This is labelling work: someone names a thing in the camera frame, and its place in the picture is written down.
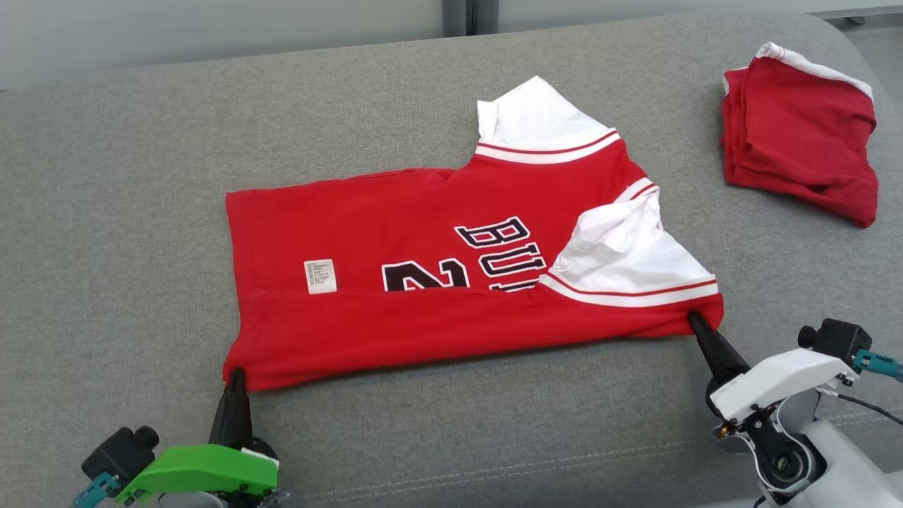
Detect grey metal wall post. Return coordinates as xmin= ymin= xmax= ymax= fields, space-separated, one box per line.
xmin=443 ymin=0 xmax=499 ymax=37

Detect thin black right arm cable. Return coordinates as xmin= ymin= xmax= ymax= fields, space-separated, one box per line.
xmin=822 ymin=389 xmax=903 ymax=428

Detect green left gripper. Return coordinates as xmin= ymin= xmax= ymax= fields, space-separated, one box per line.
xmin=115 ymin=367 xmax=281 ymax=505

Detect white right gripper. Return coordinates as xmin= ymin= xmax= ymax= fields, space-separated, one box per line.
xmin=688 ymin=311 xmax=859 ymax=424

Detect red jersey with white sleeves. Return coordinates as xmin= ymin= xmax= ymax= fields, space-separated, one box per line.
xmin=224 ymin=75 xmax=725 ymax=393

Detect grey fabric sofa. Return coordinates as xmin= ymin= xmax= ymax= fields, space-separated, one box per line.
xmin=0 ymin=11 xmax=903 ymax=508

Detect red shorts with white hem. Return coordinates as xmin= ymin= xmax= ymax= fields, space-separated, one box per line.
xmin=721 ymin=42 xmax=880 ymax=229

